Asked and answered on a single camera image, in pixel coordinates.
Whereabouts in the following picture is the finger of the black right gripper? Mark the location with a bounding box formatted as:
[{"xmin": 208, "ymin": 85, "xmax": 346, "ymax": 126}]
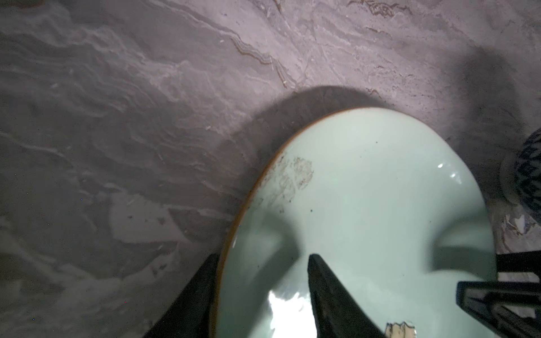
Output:
[{"xmin": 455, "ymin": 250, "xmax": 540, "ymax": 337}]

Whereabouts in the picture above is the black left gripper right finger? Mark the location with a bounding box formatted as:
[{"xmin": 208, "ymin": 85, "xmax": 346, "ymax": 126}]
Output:
[{"xmin": 307, "ymin": 253, "xmax": 385, "ymax": 338}]

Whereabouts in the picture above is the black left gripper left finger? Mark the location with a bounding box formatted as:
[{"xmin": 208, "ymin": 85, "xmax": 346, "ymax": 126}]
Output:
[{"xmin": 145, "ymin": 253, "xmax": 219, "ymax": 338}]

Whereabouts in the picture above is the mint green ceramic plate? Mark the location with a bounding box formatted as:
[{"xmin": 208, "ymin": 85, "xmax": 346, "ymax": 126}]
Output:
[{"xmin": 211, "ymin": 108, "xmax": 497, "ymax": 337}]

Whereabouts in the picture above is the blue patterned bowl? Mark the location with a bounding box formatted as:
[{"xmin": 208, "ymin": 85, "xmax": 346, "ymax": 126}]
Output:
[{"xmin": 500, "ymin": 129, "xmax": 540, "ymax": 224}]

